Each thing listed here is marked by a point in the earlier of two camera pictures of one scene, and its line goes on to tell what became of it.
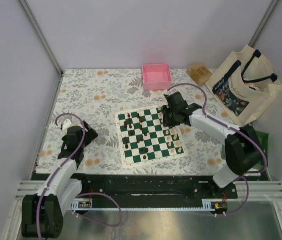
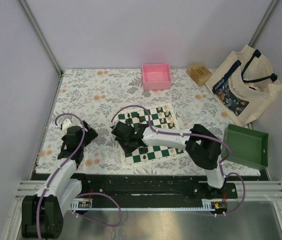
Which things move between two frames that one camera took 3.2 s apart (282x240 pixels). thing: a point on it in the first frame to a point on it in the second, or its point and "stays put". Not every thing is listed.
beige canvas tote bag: (245, 85) stays put
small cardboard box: (199, 73) stays put
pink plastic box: (156, 76) stays put
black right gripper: (166, 122) to (126, 150)
